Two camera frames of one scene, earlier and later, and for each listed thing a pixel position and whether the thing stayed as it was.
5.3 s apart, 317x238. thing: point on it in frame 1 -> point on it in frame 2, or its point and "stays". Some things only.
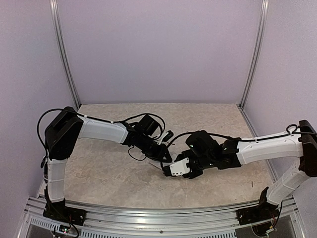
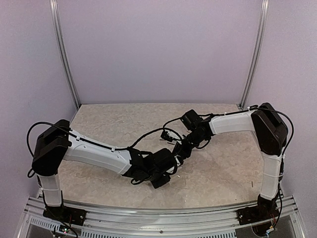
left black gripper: (159, 156) -> (157, 184)
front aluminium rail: (108, 221) stays
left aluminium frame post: (55, 21) stays
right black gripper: (181, 156) -> (184, 153)
